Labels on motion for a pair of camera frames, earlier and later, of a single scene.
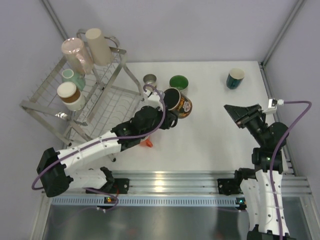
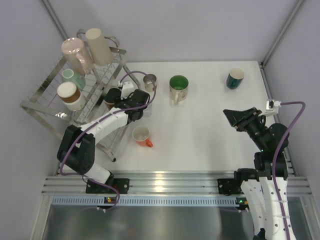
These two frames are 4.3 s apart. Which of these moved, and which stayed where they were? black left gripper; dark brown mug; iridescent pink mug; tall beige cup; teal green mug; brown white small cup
Moved: dark brown mug; black left gripper
Stayed: brown white small cup; teal green mug; tall beige cup; iridescent pink mug
